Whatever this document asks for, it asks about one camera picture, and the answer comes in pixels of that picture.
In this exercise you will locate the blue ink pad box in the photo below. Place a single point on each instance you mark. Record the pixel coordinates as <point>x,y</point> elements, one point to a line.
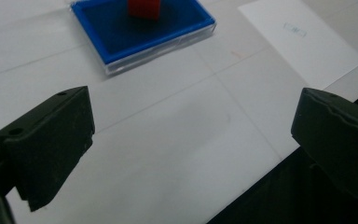
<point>136,34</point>

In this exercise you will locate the white paper sheet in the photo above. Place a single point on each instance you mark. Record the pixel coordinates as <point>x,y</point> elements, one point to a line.
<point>298,40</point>

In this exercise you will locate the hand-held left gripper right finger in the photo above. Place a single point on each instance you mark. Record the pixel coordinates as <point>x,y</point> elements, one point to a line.
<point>338,137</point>

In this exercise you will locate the red stamp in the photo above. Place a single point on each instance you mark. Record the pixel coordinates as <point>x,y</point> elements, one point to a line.
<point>144,8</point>

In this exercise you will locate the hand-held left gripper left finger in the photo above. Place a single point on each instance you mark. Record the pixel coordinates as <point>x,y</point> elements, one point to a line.
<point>46,146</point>

